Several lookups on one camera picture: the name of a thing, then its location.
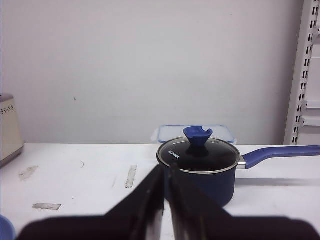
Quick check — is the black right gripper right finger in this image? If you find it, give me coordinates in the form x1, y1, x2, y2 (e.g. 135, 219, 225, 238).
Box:
168, 164, 320, 240

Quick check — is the blue bowl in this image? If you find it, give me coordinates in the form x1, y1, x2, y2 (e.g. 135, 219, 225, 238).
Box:
0, 215, 16, 240

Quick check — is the dark blue saucepan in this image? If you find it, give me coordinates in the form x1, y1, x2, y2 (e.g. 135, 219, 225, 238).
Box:
156, 136, 320, 209

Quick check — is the white slotted shelf rack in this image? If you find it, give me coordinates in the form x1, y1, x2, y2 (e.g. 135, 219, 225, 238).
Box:
283, 0, 320, 145

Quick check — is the glass pot lid blue knob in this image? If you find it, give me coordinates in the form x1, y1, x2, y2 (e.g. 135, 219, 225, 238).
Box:
156, 126, 241, 175

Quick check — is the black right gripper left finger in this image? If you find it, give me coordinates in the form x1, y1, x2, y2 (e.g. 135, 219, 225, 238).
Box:
17, 166, 165, 240

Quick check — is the clear plastic food container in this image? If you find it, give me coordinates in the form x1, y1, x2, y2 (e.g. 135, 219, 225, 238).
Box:
150, 124, 237, 144

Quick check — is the cream two-slot toaster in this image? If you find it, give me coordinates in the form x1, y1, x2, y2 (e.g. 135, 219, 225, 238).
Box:
0, 93, 24, 169

